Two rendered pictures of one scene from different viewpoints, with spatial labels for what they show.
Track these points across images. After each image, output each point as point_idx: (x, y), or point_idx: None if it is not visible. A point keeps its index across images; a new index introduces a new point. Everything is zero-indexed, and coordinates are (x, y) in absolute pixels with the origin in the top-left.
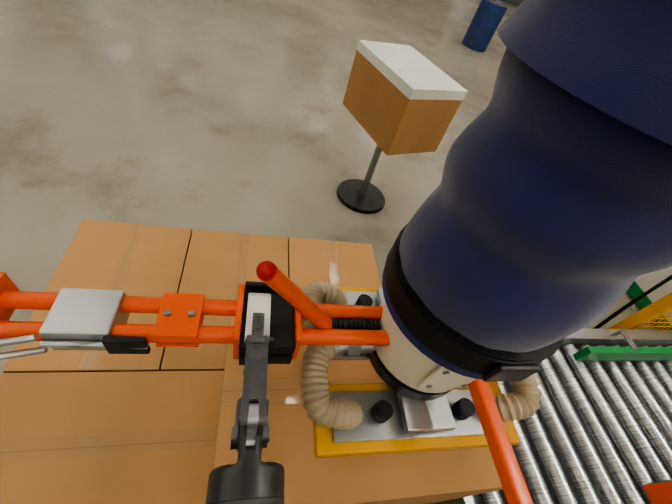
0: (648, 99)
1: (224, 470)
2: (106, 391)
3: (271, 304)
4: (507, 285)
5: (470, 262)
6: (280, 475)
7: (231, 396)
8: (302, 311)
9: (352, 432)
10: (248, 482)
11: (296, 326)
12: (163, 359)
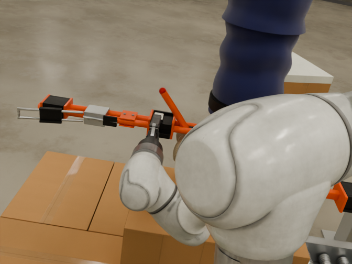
0: (234, 19)
1: (143, 139)
2: (55, 234)
3: (163, 117)
4: (233, 77)
5: (224, 74)
6: (161, 145)
7: None
8: (175, 113)
9: None
10: (151, 140)
11: (172, 120)
12: (90, 226)
